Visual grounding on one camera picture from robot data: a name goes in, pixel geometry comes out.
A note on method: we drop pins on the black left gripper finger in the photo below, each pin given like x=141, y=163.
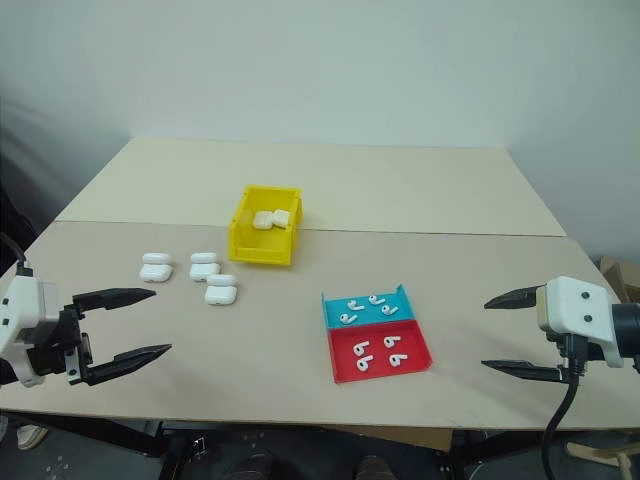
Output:
x=112, y=297
x=130, y=361

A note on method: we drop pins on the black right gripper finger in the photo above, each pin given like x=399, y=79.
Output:
x=530, y=370
x=517, y=298

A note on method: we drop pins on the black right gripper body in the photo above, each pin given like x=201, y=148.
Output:
x=592, y=352

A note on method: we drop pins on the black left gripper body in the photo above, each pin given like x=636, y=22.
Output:
x=52, y=357

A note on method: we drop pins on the brown cardboard box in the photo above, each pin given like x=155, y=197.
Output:
x=622, y=277

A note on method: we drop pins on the yellow plastic bin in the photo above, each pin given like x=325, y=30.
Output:
x=240, y=240

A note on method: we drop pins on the white shoe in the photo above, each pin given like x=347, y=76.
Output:
x=31, y=436

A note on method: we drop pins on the light wooden piece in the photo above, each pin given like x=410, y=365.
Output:
x=607, y=457

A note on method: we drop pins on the white earbud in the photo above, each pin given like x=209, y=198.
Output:
x=359, y=349
x=397, y=360
x=346, y=318
x=374, y=299
x=390, y=342
x=363, y=365
x=388, y=310
x=354, y=305

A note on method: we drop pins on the red plastic tray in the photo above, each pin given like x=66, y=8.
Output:
x=380, y=362

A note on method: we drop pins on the blue plastic tray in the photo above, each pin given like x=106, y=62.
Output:
x=367, y=320

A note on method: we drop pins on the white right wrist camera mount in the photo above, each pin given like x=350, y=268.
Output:
x=575, y=305

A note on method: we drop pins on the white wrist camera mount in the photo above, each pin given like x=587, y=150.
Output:
x=20, y=310
x=575, y=305

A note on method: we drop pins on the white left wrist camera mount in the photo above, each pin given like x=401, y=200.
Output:
x=20, y=310

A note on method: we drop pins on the black table frame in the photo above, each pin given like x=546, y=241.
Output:
x=115, y=440

